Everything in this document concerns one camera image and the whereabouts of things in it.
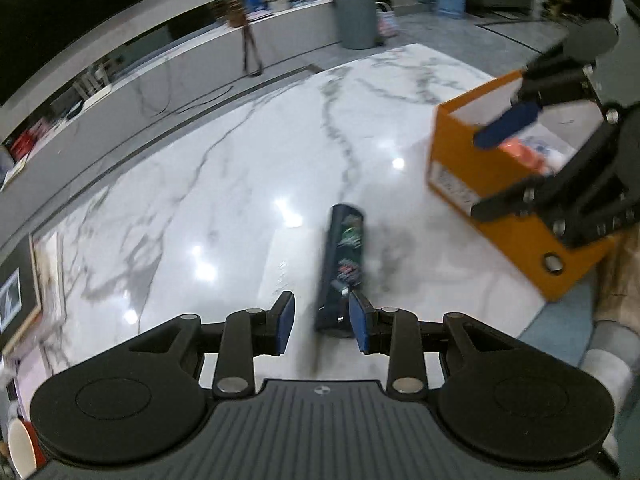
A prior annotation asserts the grey trash bin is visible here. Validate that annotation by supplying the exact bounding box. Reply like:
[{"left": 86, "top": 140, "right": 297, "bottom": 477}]
[{"left": 332, "top": 0, "right": 379, "bottom": 51}]

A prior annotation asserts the orange cardboard box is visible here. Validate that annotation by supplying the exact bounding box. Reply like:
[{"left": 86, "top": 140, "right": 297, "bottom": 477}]
[{"left": 426, "top": 69, "right": 621, "bottom": 302}]

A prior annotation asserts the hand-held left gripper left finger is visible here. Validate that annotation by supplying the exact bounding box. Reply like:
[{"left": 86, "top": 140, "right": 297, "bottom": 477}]
[{"left": 129, "top": 290, "right": 297, "bottom": 400}]

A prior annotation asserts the tripod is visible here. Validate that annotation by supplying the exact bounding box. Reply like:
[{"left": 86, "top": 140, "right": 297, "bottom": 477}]
[{"left": 226, "top": 0, "right": 265, "bottom": 77}]

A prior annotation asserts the peach pump bottle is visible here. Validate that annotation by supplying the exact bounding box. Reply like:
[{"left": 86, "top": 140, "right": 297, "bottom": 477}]
[{"left": 500, "top": 137, "right": 547, "bottom": 173}]

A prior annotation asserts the black floor cable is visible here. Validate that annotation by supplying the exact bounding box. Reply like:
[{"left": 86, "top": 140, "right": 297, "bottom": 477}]
[{"left": 134, "top": 62, "right": 237, "bottom": 118}]

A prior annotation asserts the white and red cup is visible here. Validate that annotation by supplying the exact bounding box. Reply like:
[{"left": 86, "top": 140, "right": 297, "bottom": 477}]
[{"left": 7, "top": 417, "right": 42, "bottom": 479}]

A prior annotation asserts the white lotion bottle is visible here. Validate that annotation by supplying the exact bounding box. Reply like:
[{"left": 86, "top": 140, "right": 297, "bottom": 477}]
[{"left": 520, "top": 132, "right": 576, "bottom": 177}]

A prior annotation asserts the framed picture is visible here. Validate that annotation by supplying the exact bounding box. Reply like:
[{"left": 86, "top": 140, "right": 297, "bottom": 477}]
[{"left": 0, "top": 234, "right": 44, "bottom": 357}]

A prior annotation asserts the dark green shampoo bottle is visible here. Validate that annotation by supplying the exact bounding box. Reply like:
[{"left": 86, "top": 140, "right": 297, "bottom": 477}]
[{"left": 314, "top": 203, "right": 370, "bottom": 338}]

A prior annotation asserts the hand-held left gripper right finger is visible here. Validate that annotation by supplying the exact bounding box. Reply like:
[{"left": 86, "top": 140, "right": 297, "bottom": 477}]
[{"left": 348, "top": 290, "right": 521, "bottom": 397}]

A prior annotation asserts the light blue rug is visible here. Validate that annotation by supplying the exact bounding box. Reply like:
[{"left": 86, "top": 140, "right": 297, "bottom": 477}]
[{"left": 517, "top": 287, "right": 640, "bottom": 463}]

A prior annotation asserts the striped bag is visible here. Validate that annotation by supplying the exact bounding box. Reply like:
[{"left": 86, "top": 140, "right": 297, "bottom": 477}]
[{"left": 375, "top": 2, "right": 402, "bottom": 39}]

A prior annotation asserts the grey television bench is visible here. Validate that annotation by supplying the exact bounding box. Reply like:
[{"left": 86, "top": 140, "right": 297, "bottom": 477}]
[{"left": 0, "top": 0, "right": 347, "bottom": 193}]

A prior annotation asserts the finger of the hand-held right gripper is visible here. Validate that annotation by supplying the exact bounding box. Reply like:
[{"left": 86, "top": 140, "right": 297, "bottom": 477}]
[
  {"left": 470, "top": 105, "right": 632, "bottom": 249},
  {"left": 474, "top": 49, "right": 602, "bottom": 152}
]

